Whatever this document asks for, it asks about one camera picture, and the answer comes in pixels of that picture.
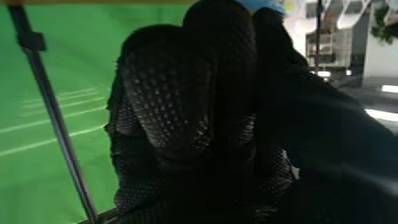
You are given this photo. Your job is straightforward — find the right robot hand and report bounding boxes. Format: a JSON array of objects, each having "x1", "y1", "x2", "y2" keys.
[{"x1": 104, "y1": 0, "x2": 398, "y2": 224}]

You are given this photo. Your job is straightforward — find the black stand pole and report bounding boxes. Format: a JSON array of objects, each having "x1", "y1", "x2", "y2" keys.
[{"x1": 6, "y1": 2, "x2": 104, "y2": 224}]

